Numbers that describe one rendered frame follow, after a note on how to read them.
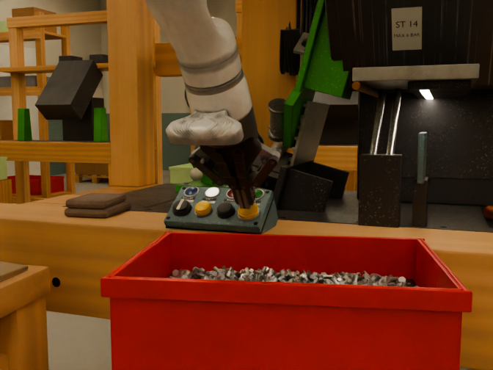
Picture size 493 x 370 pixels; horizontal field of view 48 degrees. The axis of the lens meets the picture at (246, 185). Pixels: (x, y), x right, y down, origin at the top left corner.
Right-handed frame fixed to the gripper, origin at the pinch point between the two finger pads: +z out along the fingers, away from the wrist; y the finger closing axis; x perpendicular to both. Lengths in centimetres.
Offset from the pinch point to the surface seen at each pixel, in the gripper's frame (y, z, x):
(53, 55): 707, 377, -786
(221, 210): 3.7, 2.4, 0.8
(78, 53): 707, 412, -860
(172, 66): 46, 19, -71
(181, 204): 10.3, 2.3, 0.2
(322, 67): -5.7, -2.1, -30.6
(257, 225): -1.8, 3.5, 2.3
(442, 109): -25.3, 12.5, -39.3
